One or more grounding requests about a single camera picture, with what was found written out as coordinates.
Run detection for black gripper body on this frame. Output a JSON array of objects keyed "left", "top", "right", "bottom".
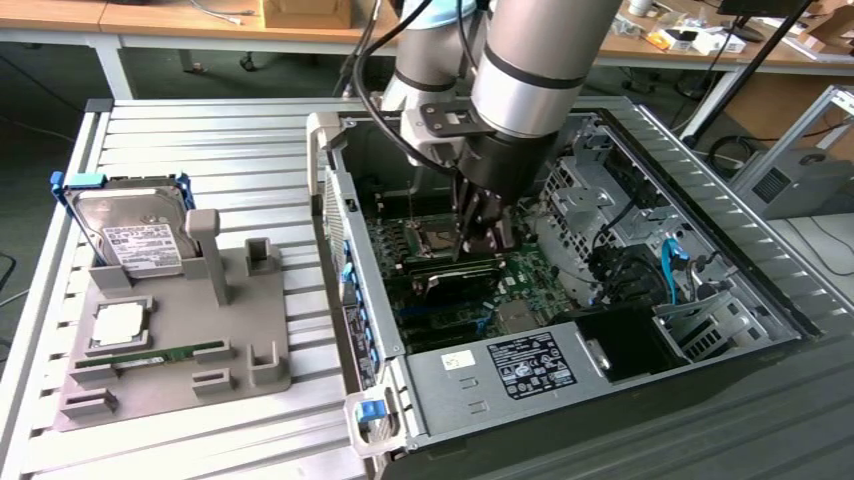
[{"left": 456, "top": 131, "right": 546, "bottom": 204}]

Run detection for black graphics card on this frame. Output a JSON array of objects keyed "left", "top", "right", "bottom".
[{"left": 384, "top": 263, "right": 507, "bottom": 314}]

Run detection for CPU socket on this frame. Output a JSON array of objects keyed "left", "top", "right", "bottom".
[{"left": 403, "top": 213, "right": 463, "bottom": 259}]

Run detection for black RAM stick green label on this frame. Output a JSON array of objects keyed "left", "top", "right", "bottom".
[{"left": 401, "top": 254, "right": 506, "bottom": 276}]

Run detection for green motherboard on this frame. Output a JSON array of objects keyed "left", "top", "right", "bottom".
[{"left": 363, "top": 197, "right": 583, "bottom": 354}]

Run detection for perforated metal drive cage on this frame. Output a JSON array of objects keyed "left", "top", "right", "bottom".
[{"left": 538, "top": 153, "right": 626, "bottom": 242}]

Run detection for open black PC case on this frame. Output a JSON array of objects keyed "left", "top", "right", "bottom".
[{"left": 304, "top": 107, "right": 826, "bottom": 480}]

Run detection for silver chipset heatsink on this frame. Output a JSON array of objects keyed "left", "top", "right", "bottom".
[{"left": 493, "top": 299, "right": 543, "bottom": 335}]

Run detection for wooden desk with clutter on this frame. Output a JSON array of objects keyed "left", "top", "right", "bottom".
[{"left": 591, "top": 0, "right": 854, "bottom": 144}]

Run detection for gray power supply unit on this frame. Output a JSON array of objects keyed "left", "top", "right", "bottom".
[{"left": 403, "top": 322, "right": 612, "bottom": 437}]

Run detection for white box black panel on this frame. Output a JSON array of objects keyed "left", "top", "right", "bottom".
[{"left": 650, "top": 27, "right": 699, "bottom": 52}]

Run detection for metal disk bay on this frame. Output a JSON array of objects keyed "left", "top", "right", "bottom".
[{"left": 651, "top": 287, "right": 768, "bottom": 364}]

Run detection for plain white carton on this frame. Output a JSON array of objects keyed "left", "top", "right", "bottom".
[{"left": 692, "top": 32, "right": 747, "bottom": 55}]

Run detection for black slanted tripod pole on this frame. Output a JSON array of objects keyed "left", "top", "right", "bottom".
[{"left": 678, "top": 0, "right": 820, "bottom": 147}]

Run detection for blue case latch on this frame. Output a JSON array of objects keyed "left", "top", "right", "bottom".
[{"left": 353, "top": 399, "right": 387, "bottom": 424}]

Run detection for gray computer tower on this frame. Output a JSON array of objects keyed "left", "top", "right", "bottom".
[{"left": 730, "top": 147, "right": 854, "bottom": 221}]

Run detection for gray parts rack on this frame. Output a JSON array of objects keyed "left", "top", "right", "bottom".
[{"left": 52, "top": 209, "right": 295, "bottom": 434}]

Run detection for black monitor with stand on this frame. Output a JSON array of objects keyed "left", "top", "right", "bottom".
[{"left": 716, "top": 0, "right": 812, "bottom": 43}]

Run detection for silver hard disk drive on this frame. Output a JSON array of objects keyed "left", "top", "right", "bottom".
[{"left": 69, "top": 187, "right": 185, "bottom": 281}]

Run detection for silver CPU chip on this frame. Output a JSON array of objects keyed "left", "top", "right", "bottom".
[{"left": 89, "top": 304, "right": 149, "bottom": 349}]

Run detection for folded brown cardboard piece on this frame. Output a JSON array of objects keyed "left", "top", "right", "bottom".
[{"left": 796, "top": 0, "right": 854, "bottom": 62}]

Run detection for blue disk caddy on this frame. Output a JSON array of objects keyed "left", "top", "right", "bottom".
[{"left": 46, "top": 172, "right": 195, "bottom": 266}]

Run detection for wooden desk white legs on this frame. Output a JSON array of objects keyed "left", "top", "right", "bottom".
[{"left": 0, "top": 0, "right": 401, "bottom": 101}]

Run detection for gray wrist camera box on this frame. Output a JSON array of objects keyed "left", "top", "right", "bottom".
[{"left": 399, "top": 99, "right": 496, "bottom": 170}]

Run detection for black power wire bundle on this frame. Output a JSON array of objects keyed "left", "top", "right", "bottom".
[{"left": 586, "top": 239, "right": 668, "bottom": 307}]

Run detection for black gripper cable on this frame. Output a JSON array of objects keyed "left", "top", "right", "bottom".
[{"left": 352, "top": 0, "right": 461, "bottom": 174}]

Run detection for blue data wire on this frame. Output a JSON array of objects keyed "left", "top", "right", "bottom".
[{"left": 659, "top": 237, "right": 690, "bottom": 306}]

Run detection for hanging cable with plug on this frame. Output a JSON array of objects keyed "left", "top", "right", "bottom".
[{"left": 335, "top": 0, "right": 385, "bottom": 99}]

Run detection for black cable coil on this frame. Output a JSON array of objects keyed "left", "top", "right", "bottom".
[{"left": 704, "top": 134, "right": 763, "bottom": 176}]

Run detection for aluminium profile frame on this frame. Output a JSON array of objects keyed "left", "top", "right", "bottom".
[{"left": 730, "top": 83, "right": 854, "bottom": 194}]

